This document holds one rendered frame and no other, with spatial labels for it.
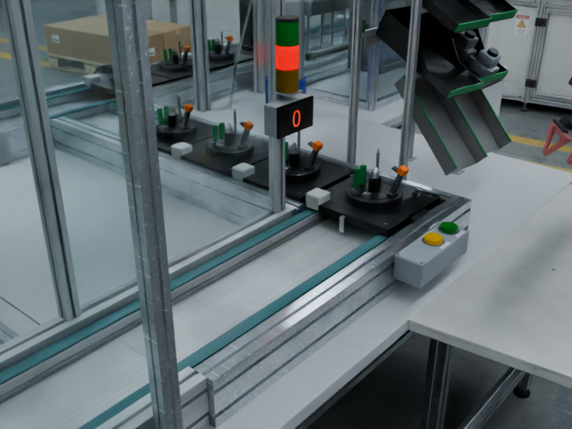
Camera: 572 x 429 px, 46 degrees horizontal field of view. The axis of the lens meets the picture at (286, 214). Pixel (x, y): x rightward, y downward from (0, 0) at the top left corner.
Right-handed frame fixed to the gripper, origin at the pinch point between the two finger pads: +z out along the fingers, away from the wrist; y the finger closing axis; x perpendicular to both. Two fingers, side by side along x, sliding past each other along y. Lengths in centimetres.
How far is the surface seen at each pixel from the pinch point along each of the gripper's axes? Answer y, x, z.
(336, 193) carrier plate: 40, -12, 35
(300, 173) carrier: 45, -22, 38
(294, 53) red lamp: 69, -16, 6
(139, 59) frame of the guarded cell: 116, 36, -8
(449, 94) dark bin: 23.7, -18.7, 2.5
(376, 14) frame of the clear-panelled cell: -5, -105, 17
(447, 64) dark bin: 17.2, -33.3, 0.7
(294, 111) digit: 64, -12, 17
